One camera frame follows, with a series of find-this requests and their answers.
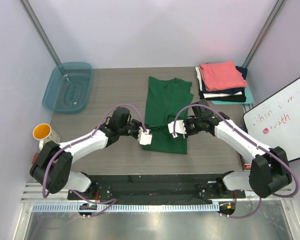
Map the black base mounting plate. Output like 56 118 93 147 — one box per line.
67 174 239 200

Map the pink whiteboard magnet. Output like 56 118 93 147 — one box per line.
263 128 269 135

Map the aluminium extrusion rail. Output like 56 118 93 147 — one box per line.
20 182 295 204

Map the teal translucent plastic bin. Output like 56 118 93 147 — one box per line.
42 62 94 114

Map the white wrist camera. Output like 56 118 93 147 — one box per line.
167 120 187 138
137 127 153 146

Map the white slotted cable duct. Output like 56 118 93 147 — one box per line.
32 202 220 213

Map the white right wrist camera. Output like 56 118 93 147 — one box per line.
167 120 187 138

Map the left aluminium corner post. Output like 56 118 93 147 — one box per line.
19 0 62 66

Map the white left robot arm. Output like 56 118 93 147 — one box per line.
29 104 150 200

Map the folded white t shirt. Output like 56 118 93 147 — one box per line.
195 66 245 99

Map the folded coral t shirt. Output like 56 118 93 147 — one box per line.
199 60 248 92

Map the white whiteboard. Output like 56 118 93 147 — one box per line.
243 77 300 161

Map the folded navy t shirt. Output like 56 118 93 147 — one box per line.
214 66 248 91

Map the green t shirt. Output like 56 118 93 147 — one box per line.
142 76 194 155

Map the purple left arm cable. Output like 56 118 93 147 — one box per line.
41 104 150 217

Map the right aluminium corner post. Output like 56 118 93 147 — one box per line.
242 0 287 68

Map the teal plastic tray lid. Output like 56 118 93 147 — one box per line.
210 84 254 105

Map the red brown block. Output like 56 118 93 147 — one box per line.
32 152 39 164

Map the white floral mug orange inside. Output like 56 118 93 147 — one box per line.
32 123 61 150

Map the aluminium corner post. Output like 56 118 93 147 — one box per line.
242 0 287 68
19 0 62 66

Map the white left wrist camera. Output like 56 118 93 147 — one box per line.
137 127 153 146

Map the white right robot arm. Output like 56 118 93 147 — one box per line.
172 100 293 199

